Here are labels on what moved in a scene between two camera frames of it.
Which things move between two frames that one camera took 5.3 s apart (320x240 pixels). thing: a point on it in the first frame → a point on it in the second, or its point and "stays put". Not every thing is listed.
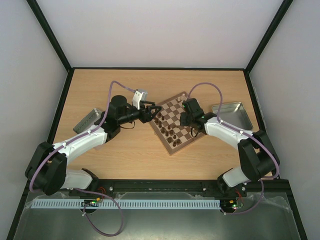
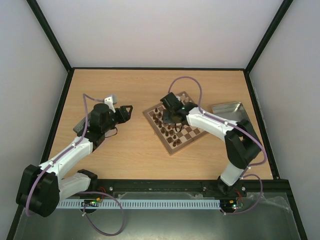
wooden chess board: (167, 125) stays put
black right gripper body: (183, 119) → (173, 116)
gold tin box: (234, 114) stays put
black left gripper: (147, 117) → (123, 116)
